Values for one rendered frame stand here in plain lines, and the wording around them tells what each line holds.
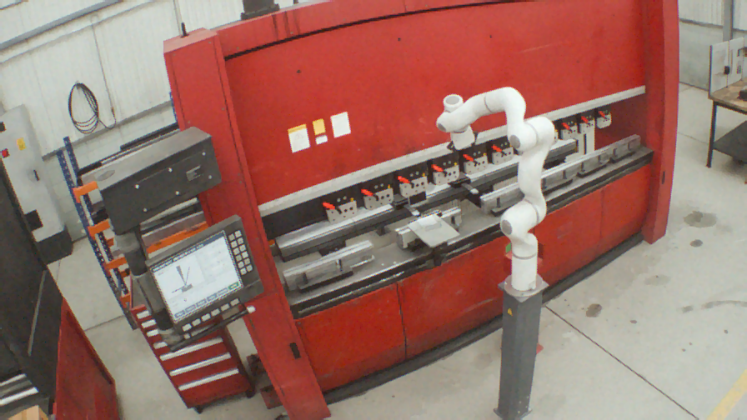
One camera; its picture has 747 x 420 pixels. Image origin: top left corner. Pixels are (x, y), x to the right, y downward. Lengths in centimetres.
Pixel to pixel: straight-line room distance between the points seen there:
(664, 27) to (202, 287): 342
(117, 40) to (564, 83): 500
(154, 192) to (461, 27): 174
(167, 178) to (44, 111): 477
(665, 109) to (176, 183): 340
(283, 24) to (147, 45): 415
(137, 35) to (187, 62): 429
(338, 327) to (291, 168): 91
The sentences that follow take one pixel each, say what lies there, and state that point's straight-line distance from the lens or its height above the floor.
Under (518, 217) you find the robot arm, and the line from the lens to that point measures 208.
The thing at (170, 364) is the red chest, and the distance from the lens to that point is 317.
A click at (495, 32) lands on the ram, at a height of 197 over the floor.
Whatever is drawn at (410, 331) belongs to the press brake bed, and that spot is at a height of 38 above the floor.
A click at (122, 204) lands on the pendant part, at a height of 186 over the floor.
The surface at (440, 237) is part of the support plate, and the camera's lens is 275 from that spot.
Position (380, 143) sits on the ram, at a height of 150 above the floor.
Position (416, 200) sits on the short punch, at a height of 112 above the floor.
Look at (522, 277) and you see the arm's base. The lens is 228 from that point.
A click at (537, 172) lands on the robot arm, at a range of 201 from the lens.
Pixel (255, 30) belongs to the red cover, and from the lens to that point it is 230.
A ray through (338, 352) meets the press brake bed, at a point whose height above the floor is 43.
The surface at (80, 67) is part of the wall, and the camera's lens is 640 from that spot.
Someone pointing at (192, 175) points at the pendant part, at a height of 184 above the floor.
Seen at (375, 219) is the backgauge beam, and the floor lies 95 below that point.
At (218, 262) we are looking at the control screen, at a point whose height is 147.
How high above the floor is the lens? 248
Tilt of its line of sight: 28 degrees down
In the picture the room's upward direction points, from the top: 10 degrees counter-clockwise
